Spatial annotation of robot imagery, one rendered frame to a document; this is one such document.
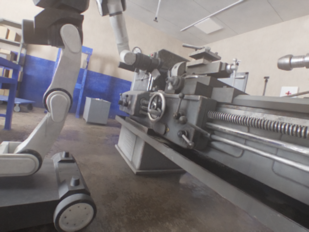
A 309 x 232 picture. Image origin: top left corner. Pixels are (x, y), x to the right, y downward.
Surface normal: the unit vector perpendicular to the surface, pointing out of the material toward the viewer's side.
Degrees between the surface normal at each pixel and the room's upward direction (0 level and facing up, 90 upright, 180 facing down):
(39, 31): 112
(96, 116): 90
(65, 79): 90
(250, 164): 90
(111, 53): 90
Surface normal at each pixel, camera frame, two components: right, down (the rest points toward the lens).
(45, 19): 0.58, 0.17
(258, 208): -0.87, -0.16
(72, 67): 0.37, 0.54
